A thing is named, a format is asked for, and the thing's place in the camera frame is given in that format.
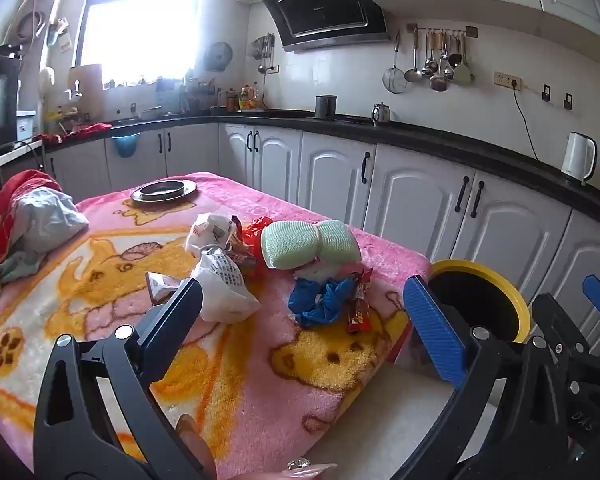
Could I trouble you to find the white plastic bag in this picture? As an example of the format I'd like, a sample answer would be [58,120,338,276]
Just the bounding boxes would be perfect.
[190,246,261,322]

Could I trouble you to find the metal utensil rail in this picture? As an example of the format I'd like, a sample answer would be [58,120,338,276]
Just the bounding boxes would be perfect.
[406,23,479,39]

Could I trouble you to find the kitchen window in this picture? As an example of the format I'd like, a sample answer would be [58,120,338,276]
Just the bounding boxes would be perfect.
[72,0,206,88]

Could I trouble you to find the silver foil wrapper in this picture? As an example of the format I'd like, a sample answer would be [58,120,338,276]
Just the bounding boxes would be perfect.
[145,271,181,306]

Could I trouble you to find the round metal plate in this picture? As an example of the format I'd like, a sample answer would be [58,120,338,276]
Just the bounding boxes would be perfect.
[130,179,199,205]

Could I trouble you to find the metal mesh strainer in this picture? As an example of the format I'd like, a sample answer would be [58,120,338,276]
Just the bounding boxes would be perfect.
[383,30,412,95]

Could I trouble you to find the red floral cloth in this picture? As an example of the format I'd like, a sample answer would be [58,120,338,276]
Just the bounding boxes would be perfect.
[0,170,63,311]

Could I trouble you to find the black power cable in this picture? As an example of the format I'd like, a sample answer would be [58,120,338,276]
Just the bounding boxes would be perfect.
[511,85,565,173]

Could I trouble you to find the white crumpled paper wrapper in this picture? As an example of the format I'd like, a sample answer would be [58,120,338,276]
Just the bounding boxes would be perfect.
[184,213,241,256]

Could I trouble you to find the red cloth with fringe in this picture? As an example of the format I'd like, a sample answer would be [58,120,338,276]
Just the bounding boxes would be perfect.
[32,122,112,147]

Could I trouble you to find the pink printed blanket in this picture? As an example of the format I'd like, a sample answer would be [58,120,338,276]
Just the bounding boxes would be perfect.
[0,171,433,480]

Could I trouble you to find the white base cabinets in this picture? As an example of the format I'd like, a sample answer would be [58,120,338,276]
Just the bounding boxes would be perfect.
[42,122,600,361]

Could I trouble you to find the white storage box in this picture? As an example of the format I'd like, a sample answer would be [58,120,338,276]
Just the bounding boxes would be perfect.
[16,110,36,143]

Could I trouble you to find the group of condiment bottles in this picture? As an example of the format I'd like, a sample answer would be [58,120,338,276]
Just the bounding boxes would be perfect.
[225,85,262,111]

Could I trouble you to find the black range hood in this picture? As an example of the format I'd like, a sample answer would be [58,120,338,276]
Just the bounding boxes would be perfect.
[257,0,392,53]

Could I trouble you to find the row of hanging kitchen utensils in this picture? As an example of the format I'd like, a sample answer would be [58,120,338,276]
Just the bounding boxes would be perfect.
[404,27,476,93]

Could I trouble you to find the metal pot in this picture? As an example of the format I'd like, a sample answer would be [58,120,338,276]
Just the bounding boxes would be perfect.
[314,94,338,121]

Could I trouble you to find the person's left hand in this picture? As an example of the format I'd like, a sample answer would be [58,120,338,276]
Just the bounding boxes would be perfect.
[176,414,338,480]

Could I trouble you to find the light blue cloth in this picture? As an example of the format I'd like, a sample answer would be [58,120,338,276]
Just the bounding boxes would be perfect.
[0,189,90,281]

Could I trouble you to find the blue bag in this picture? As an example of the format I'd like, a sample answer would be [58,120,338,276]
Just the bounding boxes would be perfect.
[287,276,357,328]

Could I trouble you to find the long red snack packet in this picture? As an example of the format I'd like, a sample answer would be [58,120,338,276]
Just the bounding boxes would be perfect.
[345,267,376,335]

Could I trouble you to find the black kitchen countertop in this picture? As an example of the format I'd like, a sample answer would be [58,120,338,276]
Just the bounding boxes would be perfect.
[40,109,600,221]

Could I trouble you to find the round grey lid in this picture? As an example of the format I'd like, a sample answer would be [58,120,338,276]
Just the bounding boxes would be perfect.
[205,41,233,72]

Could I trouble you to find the yellow-rimmed black bin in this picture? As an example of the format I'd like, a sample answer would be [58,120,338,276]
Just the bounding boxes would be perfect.
[427,259,532,346]

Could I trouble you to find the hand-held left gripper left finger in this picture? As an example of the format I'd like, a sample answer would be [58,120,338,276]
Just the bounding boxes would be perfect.
[32,279,218,480]

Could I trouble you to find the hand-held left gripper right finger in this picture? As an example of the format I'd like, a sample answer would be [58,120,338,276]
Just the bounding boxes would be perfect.
[402,274,571,480]

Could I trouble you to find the white electric kettle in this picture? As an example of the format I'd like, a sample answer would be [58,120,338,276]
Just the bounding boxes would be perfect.
[561,131,598,186]

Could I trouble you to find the blue hanging basin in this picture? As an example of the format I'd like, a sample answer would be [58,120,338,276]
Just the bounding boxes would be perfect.
[111,132,142,158]

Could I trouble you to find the green mesh scrub cloth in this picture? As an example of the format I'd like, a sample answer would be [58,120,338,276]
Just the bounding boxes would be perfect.
[260,220,362,267]

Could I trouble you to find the red plastic bag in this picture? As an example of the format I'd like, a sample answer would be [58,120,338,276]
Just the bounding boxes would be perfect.
[230,216,275,273]

